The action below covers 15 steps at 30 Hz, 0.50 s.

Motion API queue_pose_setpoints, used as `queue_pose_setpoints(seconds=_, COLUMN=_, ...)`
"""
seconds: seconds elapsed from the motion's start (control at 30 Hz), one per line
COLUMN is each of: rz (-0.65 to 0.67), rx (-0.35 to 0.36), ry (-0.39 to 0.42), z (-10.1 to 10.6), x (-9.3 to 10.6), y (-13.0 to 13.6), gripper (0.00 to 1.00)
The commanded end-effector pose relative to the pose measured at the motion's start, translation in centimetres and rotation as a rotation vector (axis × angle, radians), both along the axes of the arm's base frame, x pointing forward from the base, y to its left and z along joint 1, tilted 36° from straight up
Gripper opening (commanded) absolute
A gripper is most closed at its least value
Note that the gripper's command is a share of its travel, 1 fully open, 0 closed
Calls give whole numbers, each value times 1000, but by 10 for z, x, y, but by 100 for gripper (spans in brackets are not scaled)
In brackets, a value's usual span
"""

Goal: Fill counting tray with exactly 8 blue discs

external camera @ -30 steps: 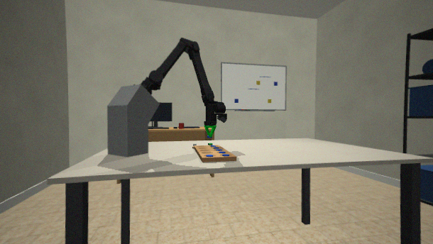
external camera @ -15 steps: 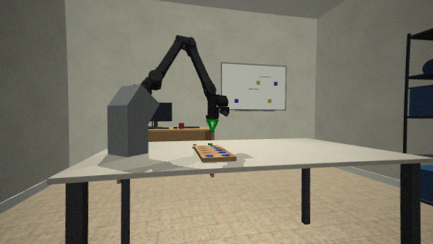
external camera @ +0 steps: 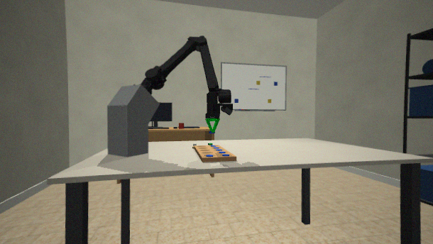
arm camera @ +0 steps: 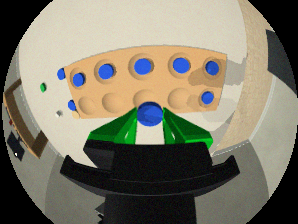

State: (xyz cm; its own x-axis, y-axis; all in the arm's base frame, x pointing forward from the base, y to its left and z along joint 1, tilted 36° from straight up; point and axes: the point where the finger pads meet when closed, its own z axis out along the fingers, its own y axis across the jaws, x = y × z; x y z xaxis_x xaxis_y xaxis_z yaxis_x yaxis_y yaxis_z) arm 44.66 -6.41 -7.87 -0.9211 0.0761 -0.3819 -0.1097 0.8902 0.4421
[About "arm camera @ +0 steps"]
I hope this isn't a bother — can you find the green disc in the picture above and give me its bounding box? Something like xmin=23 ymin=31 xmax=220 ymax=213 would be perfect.
xmin=40 ymin=83 xmax=46 ymax=92

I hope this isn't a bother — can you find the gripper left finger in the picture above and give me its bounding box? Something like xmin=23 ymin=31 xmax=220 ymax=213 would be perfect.
xmin=87 ymin=107 xmax=137 ymax=144

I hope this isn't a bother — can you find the blue disc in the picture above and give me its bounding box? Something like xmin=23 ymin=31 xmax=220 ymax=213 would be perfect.
xmin=173 ymin=58 xmax=189 ymax=74
xmin=201 ymin=91 xmax=214 ymax=104
xmin=98 ymin=64 xmax=114 ymax=80
xmin=137 ymin=101 xmax=163 ymax=127
xmin=73 ymin=73 xmax=85 ymax=87
xmin=68 ymin=100 xmax=76 ymax=111
xmin=205 ymin=61 xmax=219 ymax=75
xmin=134 ymin=58 xmax=151 ymax=75
xmin=57 ymin=68 xmax=66 ymax=80

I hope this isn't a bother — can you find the tan disc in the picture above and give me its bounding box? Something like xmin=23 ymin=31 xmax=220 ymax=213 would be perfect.
xmin=72 ymin=109 xmax=80 ymax=119

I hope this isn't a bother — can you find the tan tray with round pockets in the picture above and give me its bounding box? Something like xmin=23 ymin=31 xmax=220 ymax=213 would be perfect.
xmin=64 ymin=46 xmax=227 ymax=119

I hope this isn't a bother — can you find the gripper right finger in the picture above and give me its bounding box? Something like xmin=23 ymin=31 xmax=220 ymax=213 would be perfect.
xmin=162 ymin=107 xmax=213 ymax=149

